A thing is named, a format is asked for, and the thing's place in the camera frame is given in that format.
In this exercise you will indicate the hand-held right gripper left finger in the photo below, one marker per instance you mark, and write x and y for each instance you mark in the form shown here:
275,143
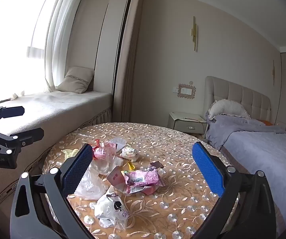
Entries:
79,169

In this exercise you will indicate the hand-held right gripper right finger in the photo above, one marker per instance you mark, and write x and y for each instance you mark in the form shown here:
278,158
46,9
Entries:
207,169

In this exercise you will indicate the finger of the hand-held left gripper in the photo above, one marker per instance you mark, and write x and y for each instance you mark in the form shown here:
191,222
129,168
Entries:
32,135
14,111

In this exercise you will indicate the pink white package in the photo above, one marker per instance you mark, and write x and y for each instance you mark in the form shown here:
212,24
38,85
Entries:
115,176

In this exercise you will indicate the clear plastic bag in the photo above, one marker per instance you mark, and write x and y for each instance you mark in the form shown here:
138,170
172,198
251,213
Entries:
90,184

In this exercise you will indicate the pale yellow plastic scrap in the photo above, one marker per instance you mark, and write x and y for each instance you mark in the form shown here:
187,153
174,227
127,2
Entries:
69,153

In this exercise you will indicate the clear red printed bag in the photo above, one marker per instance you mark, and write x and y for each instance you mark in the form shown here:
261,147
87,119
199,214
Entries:
103,151

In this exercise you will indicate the red wrapper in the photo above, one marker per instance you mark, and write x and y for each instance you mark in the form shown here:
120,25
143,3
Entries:
97,143

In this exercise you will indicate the clear plastic wrap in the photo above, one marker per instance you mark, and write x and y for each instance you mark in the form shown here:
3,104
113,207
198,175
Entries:
84,135

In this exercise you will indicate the beige armchair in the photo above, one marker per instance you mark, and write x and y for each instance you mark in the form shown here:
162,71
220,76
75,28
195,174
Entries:
58,109

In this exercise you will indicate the white paper scrap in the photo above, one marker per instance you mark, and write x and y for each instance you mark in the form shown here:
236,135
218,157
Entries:
120,143

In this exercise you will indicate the white black printed plastic bag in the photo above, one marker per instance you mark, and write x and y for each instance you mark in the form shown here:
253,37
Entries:
108,209

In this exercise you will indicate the beige nightstand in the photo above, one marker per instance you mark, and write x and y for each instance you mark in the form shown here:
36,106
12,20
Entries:
186,123

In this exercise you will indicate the brown wrapper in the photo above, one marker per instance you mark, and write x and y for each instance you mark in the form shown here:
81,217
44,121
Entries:
157,164

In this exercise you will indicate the small yellow scrap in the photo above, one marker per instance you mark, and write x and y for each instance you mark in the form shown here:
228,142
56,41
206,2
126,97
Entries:
131,165

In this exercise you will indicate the crumpled wrapper ball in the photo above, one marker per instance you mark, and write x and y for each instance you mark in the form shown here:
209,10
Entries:
130,153

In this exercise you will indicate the purple duvet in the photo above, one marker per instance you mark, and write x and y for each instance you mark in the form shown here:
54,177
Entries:
257,149

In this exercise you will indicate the white printed wrapper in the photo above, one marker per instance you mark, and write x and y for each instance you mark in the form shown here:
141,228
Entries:
138,190

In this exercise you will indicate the white ruffled pillow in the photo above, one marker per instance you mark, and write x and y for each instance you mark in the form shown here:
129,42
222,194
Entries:
226,109

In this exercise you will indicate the pink snack wrapper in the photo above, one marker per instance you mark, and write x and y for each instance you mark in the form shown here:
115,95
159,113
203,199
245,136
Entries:
143,178

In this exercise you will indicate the beige cushion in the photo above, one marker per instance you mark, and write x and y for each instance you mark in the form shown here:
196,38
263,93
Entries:
75,79

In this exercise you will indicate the orange cloth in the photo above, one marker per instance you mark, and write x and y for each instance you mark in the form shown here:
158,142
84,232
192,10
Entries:
267,122

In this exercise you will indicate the beige tufted headboard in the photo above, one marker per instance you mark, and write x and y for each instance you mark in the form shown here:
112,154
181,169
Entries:
235,92

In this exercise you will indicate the white sheer curtain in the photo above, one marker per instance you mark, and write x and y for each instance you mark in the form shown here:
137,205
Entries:
58,29

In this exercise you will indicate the beige curtain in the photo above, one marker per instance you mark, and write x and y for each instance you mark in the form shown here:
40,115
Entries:
131,54

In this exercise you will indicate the framed wall switch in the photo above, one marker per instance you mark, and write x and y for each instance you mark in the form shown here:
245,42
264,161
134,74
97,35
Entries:
186,91

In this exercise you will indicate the gold wall lamp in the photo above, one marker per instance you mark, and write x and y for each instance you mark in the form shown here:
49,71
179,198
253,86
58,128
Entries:
194,33

